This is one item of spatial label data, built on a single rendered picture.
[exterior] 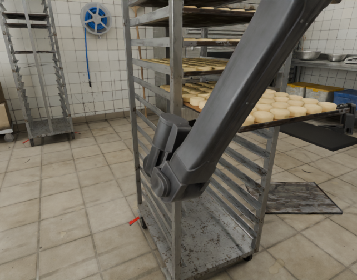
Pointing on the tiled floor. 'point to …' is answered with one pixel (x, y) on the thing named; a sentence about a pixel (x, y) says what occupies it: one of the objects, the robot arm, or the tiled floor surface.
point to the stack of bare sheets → (297, 199)
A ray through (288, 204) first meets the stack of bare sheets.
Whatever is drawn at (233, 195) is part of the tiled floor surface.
